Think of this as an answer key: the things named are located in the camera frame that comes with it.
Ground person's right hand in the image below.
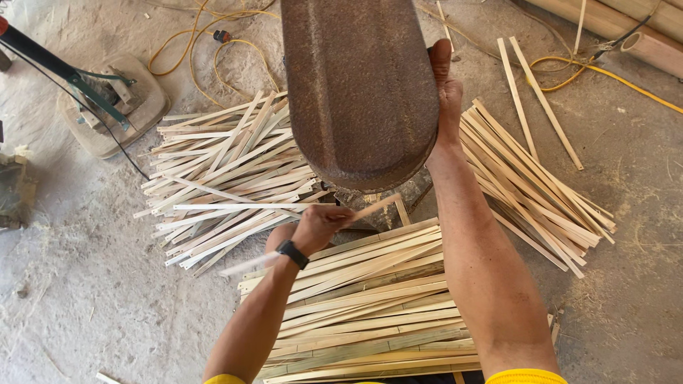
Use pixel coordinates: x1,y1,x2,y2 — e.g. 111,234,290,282
426,38,464,161

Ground person's left hand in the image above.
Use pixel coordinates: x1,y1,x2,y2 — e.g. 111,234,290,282
291,205,356,258

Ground thin bamboo strip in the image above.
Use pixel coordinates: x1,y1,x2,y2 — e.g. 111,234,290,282
220,193,402,277

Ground rusty brown machine cover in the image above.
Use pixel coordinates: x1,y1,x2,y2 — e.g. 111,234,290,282
280,0,441,194

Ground dark metal machine table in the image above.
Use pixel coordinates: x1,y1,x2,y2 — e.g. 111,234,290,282
334,169,434,232

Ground black wristwatch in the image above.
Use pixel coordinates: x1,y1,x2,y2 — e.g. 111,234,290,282
275,239,311,271

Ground person's knee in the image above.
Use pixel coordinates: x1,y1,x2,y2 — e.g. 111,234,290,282
265,222,300,255

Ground stacked bundle of bamboo strips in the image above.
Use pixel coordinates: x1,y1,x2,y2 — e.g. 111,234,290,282
237,217,482,384

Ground scattered pile of pale bamboo strips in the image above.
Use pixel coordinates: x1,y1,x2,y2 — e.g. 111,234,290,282
133,91,338,278

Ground fanned pile of bamboo strips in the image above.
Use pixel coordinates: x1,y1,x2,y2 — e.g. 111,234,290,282
459,98,618,279

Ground long single bamboo strip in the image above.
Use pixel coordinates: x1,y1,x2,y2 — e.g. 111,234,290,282
497,37,540,162
508,36,585,171

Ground short single bamboo strip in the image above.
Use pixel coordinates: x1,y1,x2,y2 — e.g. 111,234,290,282
436,0,455,54
573,0,587,54

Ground yellow right sleeve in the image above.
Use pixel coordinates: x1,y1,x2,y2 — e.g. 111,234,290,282
485,368,570,384

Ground dusty grey block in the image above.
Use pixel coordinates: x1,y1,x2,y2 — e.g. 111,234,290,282
0,145,37,231

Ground black pole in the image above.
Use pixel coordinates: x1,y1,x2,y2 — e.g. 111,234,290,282
0,16,81,82

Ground thick bamboo poles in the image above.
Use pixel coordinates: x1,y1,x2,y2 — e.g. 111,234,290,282
525,0,683,81

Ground looped yellow cable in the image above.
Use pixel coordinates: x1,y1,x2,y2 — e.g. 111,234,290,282
147,0,282,109

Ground beige machine base green frame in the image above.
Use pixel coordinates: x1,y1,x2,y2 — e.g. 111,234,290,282
57,52,172,160

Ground thin black cable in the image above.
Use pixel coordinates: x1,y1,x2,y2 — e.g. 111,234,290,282
0,40,151,182

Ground straight yellow cable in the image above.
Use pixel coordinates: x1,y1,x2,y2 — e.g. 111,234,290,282
525,55,683,115

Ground thick black cable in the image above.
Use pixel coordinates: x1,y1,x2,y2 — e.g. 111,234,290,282
591,0,663,62

